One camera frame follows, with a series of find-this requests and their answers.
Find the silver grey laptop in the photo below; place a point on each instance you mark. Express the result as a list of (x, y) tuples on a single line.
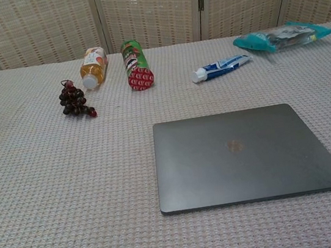
[(239, 163)]

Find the woven folding screen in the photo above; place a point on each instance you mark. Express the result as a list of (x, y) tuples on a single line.
[(149, 12)]

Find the green Pringles can red lid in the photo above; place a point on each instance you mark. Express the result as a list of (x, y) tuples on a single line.
[(136, 63)]

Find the blue white toothpaste tube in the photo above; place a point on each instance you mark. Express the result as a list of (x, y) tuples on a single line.
[(222, 66)]

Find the yellow juice bottle white cap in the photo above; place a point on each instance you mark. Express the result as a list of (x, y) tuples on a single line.
[(93, 68)]

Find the dark red grape bunch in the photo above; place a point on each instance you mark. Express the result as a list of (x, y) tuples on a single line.
[(72, 99)]

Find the beige woven tablecloth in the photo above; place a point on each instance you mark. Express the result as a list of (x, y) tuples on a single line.
[(70, 190)]

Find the teal plastic snack bag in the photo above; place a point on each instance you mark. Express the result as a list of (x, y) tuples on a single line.
[(282, 36)]

